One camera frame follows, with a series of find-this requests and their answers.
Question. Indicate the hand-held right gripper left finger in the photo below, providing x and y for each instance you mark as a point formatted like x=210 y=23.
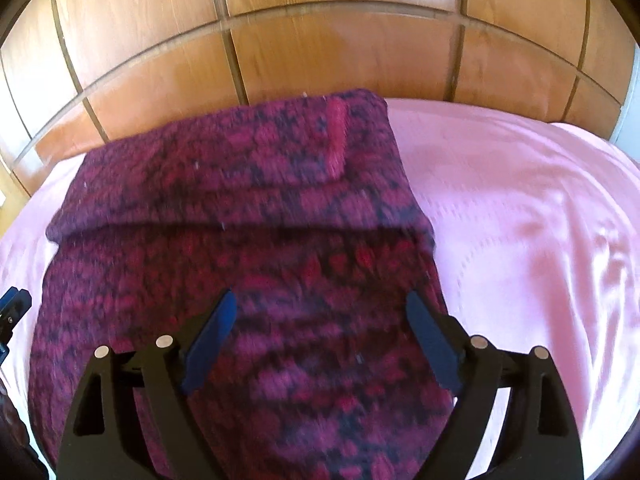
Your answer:
x=210 y=345

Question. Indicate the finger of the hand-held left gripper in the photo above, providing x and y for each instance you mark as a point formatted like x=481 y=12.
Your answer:
x=14 y=307

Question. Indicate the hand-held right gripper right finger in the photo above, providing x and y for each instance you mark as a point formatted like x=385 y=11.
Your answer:
x=432 y=345

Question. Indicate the red and black knit sweater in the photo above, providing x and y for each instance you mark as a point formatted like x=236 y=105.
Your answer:
x=250 y=200

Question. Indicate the pink blanket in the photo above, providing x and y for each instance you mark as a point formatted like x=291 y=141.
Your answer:
x=525 y=220

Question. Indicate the wooden headboard panels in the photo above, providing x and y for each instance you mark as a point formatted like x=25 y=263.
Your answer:
x=325 y=50

